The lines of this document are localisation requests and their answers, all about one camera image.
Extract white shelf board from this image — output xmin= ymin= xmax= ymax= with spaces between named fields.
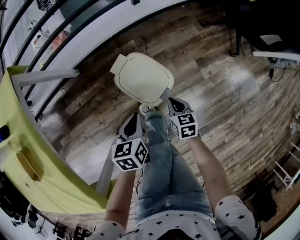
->
xmin=251 ymin=51 xmax=300 ymax=62

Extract cream trash bin lid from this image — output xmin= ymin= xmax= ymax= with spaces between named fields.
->
xmin=118 ymin=56 xmax=171 ymax=100

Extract black power cable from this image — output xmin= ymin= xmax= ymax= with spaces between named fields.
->
xmin=268 ymin=62 xmax=295 ymax=83

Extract person's white shoe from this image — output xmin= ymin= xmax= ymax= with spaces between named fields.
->
xmin=139 ymin=104 xmax=153 ymax=116

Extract person's blue jeans legs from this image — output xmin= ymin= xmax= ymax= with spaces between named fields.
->
xmin=134 ymin=108 xmax=216 ymax=224

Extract yellow-green table cloth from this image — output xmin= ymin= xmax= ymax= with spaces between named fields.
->
xmin=0 ymin=65 xmax=111 ymax=214

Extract person's right forearm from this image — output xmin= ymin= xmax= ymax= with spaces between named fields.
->
xmin=187 ymin=135 xmax=236 ymax=213

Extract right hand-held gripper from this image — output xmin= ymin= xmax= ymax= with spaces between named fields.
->
xmin=160 ymin=88 xmax=199 ymax=141

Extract black glass partition frame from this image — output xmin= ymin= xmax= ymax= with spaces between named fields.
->
xmin=0 ymin=0 xmax=197 ymax=118

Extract person's white star-print shirt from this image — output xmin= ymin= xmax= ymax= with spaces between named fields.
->
xmin=86 ymin=195 xmax=263 ymax=240

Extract black standing fan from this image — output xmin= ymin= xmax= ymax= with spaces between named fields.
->
xmin=33 ymin=219 xmax=49 ymax=240

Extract person's left forearm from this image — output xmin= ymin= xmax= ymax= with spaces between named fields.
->
xmin=105 ymin=170 xmax=141 ymax=227

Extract wooden tissue box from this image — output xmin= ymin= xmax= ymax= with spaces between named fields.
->
xmin=15 ymin=147 xmax=45 ymax=183

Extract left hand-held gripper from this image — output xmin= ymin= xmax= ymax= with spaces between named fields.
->
xmin=111 ymin=112 xmax=150 ymax=173

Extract grey metal table frame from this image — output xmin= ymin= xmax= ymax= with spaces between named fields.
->
xmin=9 ymin=68 xmax=118 ymax=198

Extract white metal rack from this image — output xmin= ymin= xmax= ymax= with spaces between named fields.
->
xmin=272 ymin=140 xmax=300 ymax=192

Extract black bag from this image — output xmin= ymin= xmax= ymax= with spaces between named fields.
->
xmin=240 ymin=170 xmax=285 ymax=224

